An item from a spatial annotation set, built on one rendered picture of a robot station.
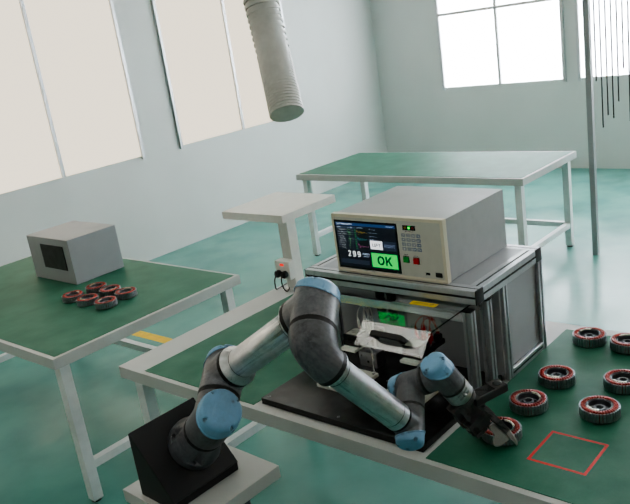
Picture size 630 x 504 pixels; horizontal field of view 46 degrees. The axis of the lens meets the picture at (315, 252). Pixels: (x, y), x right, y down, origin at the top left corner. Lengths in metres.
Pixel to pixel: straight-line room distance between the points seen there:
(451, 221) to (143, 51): 5.52
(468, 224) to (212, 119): 5.78
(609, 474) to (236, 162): 6.58
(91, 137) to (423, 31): 4.47
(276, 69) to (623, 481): 2.28
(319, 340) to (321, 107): 7.58
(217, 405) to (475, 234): 1.00
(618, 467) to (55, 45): 5.88
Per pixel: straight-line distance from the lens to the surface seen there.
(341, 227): 2.51
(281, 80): 3.47
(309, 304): 1.77
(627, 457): 2.16
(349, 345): 2.56
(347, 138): 9.57
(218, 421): 2.00
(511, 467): 2.11
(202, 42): 7.97
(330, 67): 9.37
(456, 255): 2.36
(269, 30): 3.57
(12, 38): 6.83
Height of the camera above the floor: 1.91
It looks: 16 degrees down
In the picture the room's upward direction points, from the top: 9 degrees counter-clockwise
